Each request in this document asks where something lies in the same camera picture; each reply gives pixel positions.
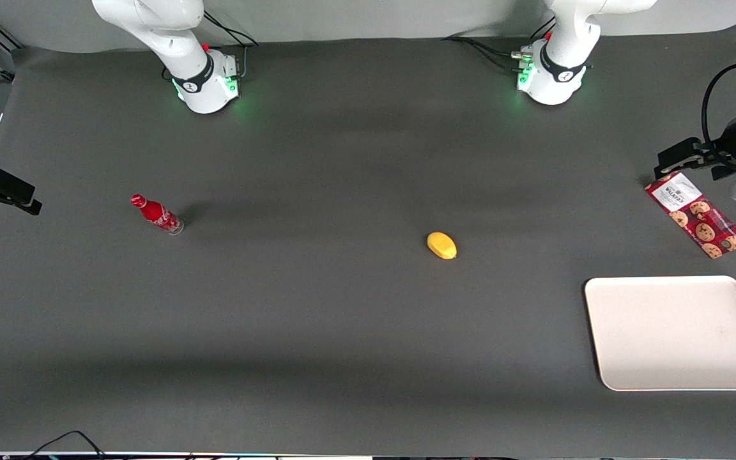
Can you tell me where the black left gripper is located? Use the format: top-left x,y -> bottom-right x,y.
654,104 -> 736,181

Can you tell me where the red cookie box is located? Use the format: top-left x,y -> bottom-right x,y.
645,172 -> 736,260

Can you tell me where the white rectangular tray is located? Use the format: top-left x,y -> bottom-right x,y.
584,275 -> 736,392

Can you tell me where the red cola bottle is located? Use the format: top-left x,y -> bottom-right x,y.
130,194 -> 185,236

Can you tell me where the yellow lemon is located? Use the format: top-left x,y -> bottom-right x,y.
427,231 -> 458,261

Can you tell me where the dark grey table cover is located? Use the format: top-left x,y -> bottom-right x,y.
0,22 -> 736,458

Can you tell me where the black left arm base cable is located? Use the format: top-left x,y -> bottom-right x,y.
441,16 -> 557,72

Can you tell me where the black arm base cable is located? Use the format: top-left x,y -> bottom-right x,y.
162,10 -> 260,81
441,16 -> 557,72

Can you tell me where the black cable at table edge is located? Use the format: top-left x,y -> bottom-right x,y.
23,430 -> 108,460

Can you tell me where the black right arm base cable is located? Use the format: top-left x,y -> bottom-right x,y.
162,10 -> 260,81

